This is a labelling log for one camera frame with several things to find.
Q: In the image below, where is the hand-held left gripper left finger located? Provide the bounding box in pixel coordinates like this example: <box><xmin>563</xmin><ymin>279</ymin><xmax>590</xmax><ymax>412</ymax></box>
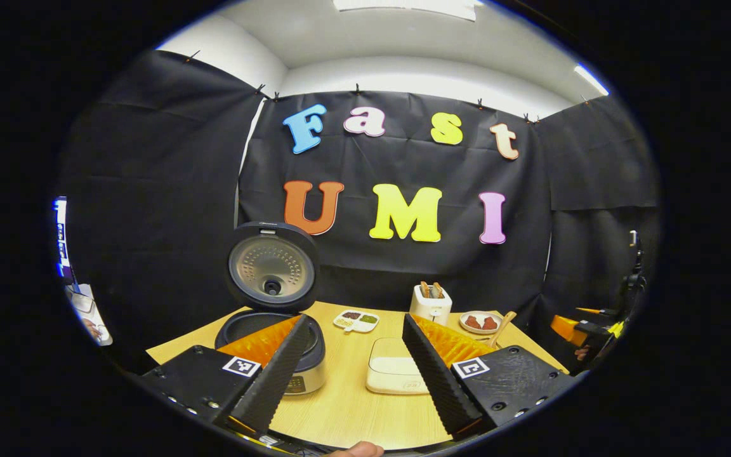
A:
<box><xmin>140</xmin><ymin>314</ymin><xmax>311</xmax><ymax>435</ymax></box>

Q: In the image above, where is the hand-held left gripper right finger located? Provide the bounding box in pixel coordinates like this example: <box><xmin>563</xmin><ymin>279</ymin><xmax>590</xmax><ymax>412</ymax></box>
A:
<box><xmin>402</xmin><ymin>313</ymin><xmax>579</xmax><ymax>439</ymax></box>

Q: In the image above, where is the wooden spoon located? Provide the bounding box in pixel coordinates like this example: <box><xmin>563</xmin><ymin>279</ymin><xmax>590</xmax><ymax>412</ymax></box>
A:
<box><xmin>489</xmin><ymin>311</ymin><xmax>517</xmax><ymax>348</ymax></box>

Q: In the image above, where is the black and silver rice cooker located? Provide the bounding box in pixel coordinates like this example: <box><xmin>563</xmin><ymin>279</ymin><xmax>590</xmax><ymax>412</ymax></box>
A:
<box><xmin>214</xmin><ymin>221</ymin><xmax>327</xmax><ymax>395</ymax></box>

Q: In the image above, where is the white round plate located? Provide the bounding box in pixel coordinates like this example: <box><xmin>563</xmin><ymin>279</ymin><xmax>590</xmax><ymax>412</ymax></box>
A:
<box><xmin>459</xmin><ymin>310</ymin><xmax>504</xmax><ymax>335</ymax></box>

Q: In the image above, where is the white toaster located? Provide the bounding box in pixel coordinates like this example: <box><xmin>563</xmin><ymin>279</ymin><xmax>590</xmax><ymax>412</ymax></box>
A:
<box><xmin>409</xmin><ymin>281</ymin><xmax>453</xmax><ymax>326</ymax></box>

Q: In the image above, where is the white divided bean dish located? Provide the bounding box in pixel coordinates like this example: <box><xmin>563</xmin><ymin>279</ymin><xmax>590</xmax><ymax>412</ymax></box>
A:
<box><xmin>333</xmin><ymin>309</ymin><xmax>380</xmax><ymax>333</ymax></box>

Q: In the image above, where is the white side desk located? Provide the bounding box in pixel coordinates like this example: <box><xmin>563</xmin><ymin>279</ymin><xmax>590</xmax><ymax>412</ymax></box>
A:
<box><xmin>64</xmin><ymin>284</ymin><xmax>114</xmax><ymax>347</ymax></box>

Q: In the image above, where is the narrow ceiling light strip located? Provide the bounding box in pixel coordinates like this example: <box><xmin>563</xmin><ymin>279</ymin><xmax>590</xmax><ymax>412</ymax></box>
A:
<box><xmin>574</xmin><ymin>63</ymin><xmax>610</xmax><ymax>97</ymax></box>

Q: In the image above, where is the computer monitor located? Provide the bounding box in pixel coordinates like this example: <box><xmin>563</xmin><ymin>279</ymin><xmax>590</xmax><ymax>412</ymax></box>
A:
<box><xmin>53</xmin><ymin>197</ymin><xmax>78</xmax><ymax>283</ymax></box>

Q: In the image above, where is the wide ceiling light panel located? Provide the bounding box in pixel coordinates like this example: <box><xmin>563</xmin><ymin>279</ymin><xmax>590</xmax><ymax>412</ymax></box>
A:
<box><xmin>333</xmin><ymin>0</ymin><xmax>477</xmax><ymax>21</ymax></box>

